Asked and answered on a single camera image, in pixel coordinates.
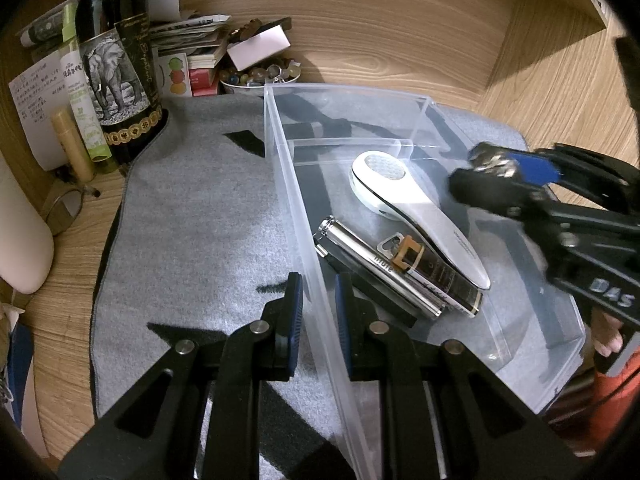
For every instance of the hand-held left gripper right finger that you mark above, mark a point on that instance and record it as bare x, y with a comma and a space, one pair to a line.
345, 320

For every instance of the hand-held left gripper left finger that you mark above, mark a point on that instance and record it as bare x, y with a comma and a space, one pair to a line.
292, 310

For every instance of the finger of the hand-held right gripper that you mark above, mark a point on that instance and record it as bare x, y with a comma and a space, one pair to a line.
532, 166
550, 210

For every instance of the black studded hair clip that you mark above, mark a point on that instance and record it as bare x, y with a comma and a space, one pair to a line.
475, 190

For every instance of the silver metal flashlight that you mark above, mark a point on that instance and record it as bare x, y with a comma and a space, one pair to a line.
375, 260

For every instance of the clear plastic storage box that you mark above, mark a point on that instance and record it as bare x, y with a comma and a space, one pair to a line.
310, 210

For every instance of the black gold cylindrical lighter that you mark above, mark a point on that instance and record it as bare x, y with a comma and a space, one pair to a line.
445, 280

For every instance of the white handheld massager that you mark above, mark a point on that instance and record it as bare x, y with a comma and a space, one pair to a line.
435, 225

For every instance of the person's right hand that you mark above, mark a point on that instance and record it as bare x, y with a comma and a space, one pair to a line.
610, 342

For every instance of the grey mat with black print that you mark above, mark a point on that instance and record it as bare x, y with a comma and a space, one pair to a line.
200, 210

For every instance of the bowl of small stones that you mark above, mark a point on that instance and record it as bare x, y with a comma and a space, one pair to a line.
255, 80

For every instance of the white fruit print carton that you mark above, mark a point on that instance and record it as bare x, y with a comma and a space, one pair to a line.
175, 75

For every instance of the white card box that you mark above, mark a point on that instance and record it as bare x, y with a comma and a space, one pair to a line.
260, 47

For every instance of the beige slim tube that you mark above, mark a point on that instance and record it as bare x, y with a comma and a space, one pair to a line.
72, 145

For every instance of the beige rounded cylinder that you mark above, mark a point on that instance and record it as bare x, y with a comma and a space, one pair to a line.
22, 240

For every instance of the blue white fabric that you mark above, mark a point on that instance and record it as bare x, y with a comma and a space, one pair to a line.
10, 360

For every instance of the stack of books and papers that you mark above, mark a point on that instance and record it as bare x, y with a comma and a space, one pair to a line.
190, 40

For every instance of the green white tube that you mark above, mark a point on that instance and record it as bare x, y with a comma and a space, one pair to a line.
80, 110

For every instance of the dark wine bottle elephant label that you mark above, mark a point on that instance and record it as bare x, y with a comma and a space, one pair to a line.
120, 60

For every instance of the white handwritten note paper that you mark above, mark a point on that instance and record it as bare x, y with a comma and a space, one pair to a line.
35, 95

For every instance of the rolled newspaper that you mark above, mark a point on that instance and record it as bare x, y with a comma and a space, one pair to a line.
45, 27

